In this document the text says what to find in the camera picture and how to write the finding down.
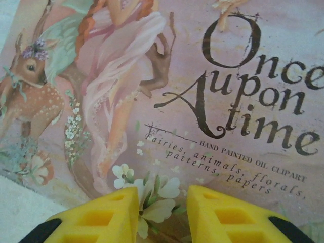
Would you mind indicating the pink illustrated book-shaped box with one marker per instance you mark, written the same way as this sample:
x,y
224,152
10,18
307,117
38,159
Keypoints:
x,y
177,76

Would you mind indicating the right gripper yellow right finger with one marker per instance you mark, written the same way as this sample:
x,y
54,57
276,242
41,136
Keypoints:
x,y
227,220

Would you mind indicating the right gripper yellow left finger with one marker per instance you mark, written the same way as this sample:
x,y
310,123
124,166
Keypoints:
x,y
101,220

